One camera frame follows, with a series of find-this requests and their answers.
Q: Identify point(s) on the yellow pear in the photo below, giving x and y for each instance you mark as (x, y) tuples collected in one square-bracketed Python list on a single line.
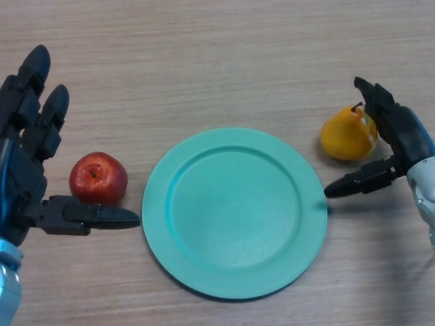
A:
[(346, 137)]

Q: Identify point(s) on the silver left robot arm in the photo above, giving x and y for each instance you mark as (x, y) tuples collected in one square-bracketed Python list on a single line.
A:
[(8, 288)]

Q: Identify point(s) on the green round plate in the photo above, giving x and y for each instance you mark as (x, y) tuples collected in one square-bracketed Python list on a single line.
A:
[(234, 217)]

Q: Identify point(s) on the red apple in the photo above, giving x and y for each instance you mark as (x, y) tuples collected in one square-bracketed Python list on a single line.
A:
[(98, 176)]

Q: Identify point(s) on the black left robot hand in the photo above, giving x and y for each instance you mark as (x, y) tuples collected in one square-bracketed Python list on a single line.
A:
[(23, 183)]

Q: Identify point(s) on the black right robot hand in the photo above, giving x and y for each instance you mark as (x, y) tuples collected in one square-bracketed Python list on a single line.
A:
[(404, 136)]

